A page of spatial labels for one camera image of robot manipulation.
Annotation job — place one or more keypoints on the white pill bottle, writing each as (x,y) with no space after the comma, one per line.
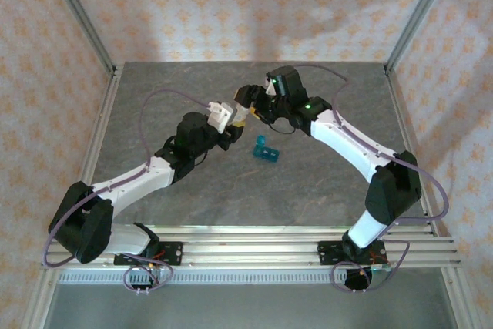
(242,113)

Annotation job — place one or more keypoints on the teal weekly pill organizer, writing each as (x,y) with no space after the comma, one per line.
(265,153)

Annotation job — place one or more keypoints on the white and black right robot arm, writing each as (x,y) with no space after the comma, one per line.
(346,140)

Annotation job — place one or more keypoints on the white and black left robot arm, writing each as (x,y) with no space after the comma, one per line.
(135,182)

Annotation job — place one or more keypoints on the patterned backdrop cloth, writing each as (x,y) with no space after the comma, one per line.
(246,5)

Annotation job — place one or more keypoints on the grey metal panel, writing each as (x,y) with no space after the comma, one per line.
(246,306)

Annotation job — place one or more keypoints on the small silver controller board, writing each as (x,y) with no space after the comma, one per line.
(381,275)

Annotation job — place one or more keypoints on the aluminium side rail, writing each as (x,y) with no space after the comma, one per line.
(92,152)
(397,101)

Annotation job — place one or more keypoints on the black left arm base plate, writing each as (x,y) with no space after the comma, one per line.
(173,254)

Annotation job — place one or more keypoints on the aluminium mounting rail beam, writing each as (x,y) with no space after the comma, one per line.
(250,252)

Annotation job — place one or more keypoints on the aluminium frame post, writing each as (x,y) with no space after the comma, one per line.
(79,11)
(421,9)

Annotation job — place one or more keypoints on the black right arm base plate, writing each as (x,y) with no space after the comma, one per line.
(327,254)

